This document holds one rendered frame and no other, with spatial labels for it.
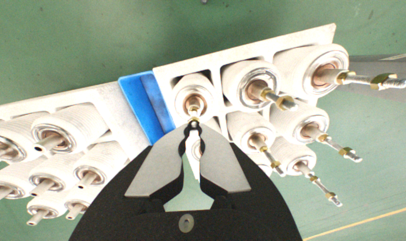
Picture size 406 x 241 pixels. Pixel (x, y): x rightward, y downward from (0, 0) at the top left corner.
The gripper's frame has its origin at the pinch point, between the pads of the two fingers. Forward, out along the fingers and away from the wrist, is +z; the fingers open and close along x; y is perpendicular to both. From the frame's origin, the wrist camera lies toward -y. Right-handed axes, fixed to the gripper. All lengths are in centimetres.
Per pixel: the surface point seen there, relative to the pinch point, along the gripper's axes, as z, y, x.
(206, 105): 9.0, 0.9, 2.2
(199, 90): 9.0, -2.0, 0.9
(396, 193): 34, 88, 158
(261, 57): 17.4, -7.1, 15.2
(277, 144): 14.7, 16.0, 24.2
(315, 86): 9.1, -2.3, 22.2
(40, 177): 8.9, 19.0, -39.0
